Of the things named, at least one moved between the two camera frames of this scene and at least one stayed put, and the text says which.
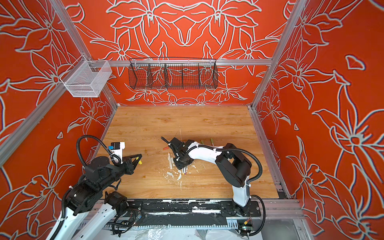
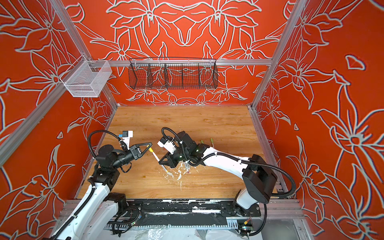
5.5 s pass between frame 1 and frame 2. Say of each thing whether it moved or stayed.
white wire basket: stayed
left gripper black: moved
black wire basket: stayed
